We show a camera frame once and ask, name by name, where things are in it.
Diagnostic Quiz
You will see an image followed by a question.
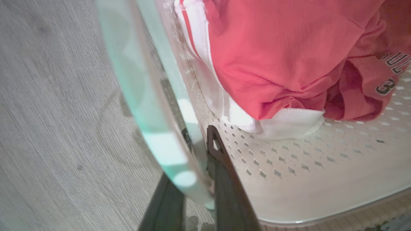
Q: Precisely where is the white perforated plastic laundry basket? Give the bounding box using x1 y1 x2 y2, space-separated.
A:
96 0 411 227

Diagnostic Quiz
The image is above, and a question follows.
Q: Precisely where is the red and white sports jersey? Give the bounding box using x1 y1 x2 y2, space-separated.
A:
174 0 411 141

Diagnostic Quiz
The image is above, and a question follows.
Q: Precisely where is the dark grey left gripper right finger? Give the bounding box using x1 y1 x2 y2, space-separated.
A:
206 125 261 231

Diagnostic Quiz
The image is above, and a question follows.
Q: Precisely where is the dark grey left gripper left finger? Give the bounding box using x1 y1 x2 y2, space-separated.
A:
138 128 194 231

